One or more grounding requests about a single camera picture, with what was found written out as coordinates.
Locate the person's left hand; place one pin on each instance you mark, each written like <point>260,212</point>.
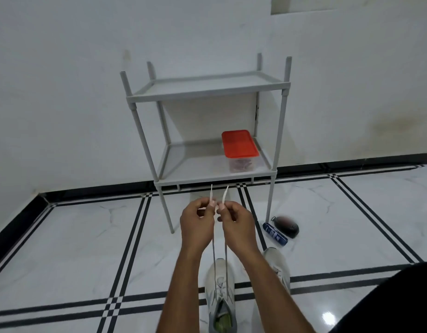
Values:
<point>198,228</point>

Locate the person's right hand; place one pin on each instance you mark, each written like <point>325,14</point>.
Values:
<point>239,228</point>

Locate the grey white shoelace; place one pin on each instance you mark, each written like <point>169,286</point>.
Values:
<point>213,267</point>
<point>277,272</point>

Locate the clear box with red lid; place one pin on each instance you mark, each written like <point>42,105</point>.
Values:
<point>241,165</point>

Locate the clear container with red lid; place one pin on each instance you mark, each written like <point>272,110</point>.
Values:
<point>239,143</point>

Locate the person's left forearm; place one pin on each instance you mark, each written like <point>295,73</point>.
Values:
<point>180,294</point>

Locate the person's right forearm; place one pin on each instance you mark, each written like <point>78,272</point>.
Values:
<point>276,298</point>

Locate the grey metal shelf rack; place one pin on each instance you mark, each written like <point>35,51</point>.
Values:
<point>206,90</point>

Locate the black oval polish bottle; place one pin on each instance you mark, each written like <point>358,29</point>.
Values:
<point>286,225</point>

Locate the black shorts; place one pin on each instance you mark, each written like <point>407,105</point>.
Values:
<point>390,301</point>

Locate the white wall ledge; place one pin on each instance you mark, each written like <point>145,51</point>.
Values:
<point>352,3</point>

